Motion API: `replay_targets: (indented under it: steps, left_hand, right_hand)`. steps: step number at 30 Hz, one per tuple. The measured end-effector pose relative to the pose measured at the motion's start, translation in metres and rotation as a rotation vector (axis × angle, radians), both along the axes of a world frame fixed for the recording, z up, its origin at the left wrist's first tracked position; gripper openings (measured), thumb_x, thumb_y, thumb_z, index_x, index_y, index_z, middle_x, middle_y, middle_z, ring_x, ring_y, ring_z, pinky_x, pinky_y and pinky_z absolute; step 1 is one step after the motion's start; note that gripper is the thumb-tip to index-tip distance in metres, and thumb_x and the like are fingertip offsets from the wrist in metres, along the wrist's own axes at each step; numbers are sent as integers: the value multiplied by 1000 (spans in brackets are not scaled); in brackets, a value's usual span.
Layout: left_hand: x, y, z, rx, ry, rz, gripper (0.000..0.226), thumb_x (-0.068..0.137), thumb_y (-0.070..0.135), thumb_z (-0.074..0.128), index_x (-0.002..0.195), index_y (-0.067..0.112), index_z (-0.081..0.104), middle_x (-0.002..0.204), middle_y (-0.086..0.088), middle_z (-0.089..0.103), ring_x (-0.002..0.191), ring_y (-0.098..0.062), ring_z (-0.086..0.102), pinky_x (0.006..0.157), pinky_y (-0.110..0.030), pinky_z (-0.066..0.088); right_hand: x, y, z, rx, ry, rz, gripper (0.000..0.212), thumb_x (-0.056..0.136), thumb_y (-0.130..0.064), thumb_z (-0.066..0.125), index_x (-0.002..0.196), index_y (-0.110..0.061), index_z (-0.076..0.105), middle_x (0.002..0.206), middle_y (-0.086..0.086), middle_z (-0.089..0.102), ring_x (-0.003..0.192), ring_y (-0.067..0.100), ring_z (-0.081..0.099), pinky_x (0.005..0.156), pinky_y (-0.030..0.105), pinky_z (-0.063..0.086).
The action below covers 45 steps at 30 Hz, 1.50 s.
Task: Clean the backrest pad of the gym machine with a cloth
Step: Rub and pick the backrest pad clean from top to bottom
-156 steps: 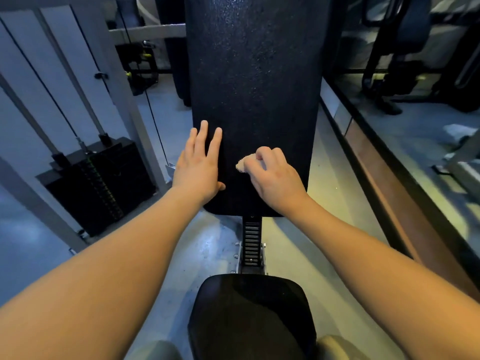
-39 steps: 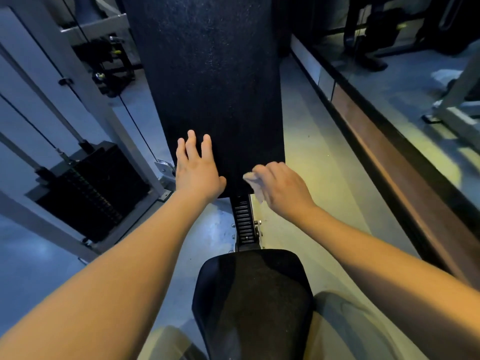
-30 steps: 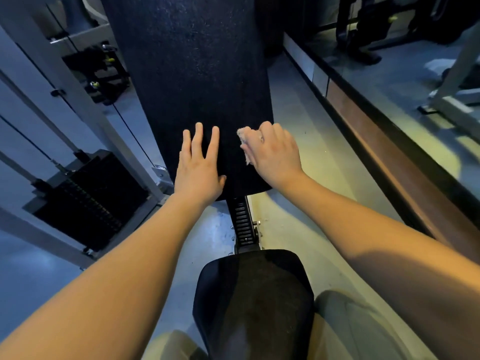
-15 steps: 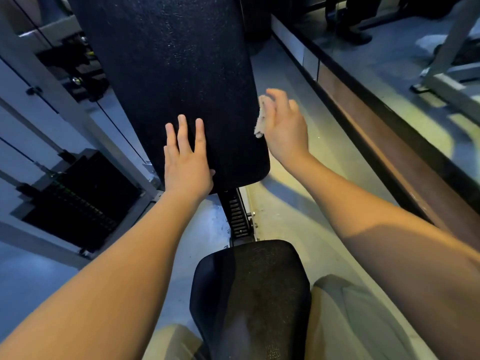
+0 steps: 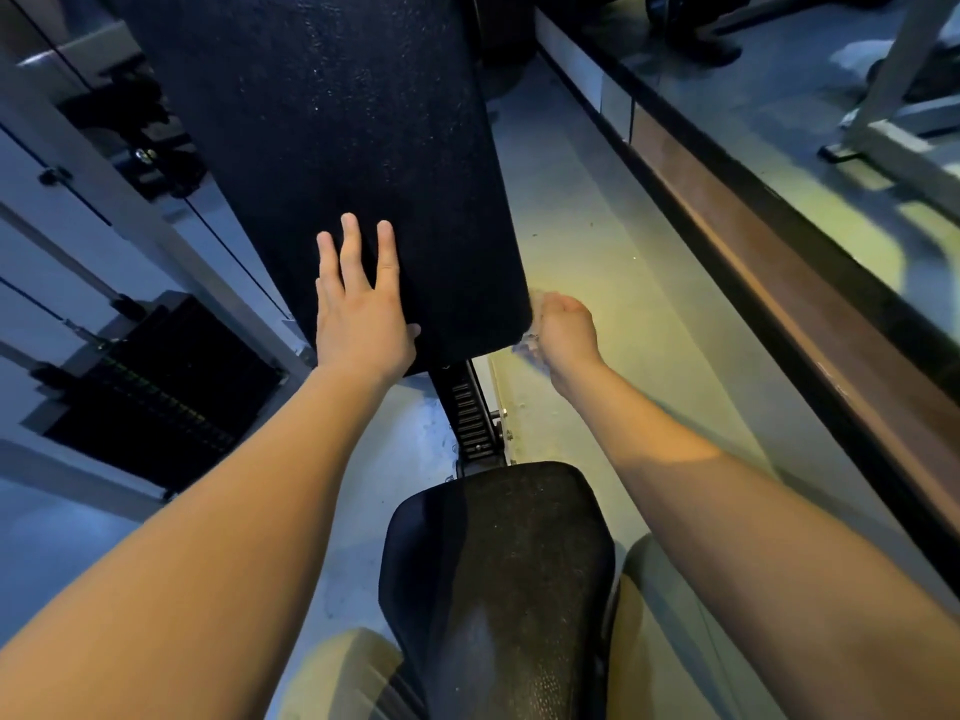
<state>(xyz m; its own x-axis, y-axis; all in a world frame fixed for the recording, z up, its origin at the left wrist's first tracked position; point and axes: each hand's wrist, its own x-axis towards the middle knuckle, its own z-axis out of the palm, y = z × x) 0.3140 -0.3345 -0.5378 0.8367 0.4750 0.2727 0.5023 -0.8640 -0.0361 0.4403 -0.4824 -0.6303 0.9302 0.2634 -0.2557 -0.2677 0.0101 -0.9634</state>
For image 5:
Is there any brown partition base rail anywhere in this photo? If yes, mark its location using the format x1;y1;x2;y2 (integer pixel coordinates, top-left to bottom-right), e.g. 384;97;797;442
534;5;960;595

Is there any black padded backrest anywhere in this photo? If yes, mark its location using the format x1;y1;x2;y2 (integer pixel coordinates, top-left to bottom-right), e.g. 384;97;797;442
95;0;535;378

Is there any black seated gym machine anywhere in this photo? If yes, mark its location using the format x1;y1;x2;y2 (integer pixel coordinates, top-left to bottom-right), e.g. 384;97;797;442
54;54;209;201

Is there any person's right forearm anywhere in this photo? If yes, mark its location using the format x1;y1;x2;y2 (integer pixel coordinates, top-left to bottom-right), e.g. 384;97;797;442
566;359;960;720

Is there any beige cleaning cloth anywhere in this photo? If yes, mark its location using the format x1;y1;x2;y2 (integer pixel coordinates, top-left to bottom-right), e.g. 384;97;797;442
512;291;544;362

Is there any person's right hand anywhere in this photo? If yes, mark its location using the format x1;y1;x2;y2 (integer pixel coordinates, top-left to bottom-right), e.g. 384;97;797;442
527;291;607;400

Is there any person's left hand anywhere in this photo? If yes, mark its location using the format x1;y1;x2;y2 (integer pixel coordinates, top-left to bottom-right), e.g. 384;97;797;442
314;212;422;389

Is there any black padded seat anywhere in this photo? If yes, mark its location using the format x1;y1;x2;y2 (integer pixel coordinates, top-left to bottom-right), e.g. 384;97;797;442
377;461;619;720

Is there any person's left forearm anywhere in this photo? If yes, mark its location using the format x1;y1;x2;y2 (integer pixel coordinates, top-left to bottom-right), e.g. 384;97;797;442
0;363;391;720

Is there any chrome guide rod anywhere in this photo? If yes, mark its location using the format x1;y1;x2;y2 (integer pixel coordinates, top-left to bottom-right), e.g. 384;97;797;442
0;200;149;321
0;339;78;392

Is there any black weight plate stack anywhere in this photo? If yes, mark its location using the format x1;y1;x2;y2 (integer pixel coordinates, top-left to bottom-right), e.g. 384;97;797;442
20;291;288;496

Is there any black notched adjustment post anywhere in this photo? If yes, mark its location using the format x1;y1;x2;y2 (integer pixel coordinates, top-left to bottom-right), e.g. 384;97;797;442
427;357;509;479

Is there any black steel cable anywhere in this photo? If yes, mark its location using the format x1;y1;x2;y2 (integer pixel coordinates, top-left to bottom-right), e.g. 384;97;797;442
182;196;295;325
0;275;112;347

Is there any white cloth bundle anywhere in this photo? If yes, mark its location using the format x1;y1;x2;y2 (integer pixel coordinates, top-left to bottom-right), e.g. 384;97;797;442
829;36;960;80

